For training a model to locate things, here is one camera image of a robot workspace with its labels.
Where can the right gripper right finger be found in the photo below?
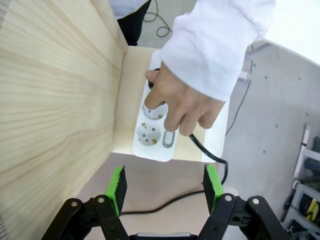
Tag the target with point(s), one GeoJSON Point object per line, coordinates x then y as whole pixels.
{"type": "Point", "coordinates": [212, 187]}

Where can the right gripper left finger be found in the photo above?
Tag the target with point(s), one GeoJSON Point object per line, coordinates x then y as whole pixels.
{"type": "Point", "coordinates": [117, 190]}

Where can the person's left forearm white sleeve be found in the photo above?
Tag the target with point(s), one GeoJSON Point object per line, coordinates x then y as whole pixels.
{"type": "Point", "coordinates": [212, 45]}

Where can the person's left hand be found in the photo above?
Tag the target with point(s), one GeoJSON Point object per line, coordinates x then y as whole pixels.
{"type": "Point", "coordinates": [180, 102]}

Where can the white three-socket power strip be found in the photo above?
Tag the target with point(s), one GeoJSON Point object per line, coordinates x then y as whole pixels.
{"type": "Point", "coordinates": [152, 140]}

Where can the grey tool storage rack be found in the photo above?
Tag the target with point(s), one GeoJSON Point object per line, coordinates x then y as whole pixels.
{"type": "Point", "coordinates": [306, 190]}

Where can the wooden four-compartment shelf box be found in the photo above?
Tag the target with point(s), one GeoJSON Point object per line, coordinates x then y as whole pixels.
{"type": "Point", "coordinates": [55, 100]}

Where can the person in white hoodie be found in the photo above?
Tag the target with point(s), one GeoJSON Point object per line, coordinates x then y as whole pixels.
{"type": "Point", "coordinates": [132, 25]}

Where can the white side table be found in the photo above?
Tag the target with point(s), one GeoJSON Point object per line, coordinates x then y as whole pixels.
{"type": "Point", "coordinates": [297, 25]}

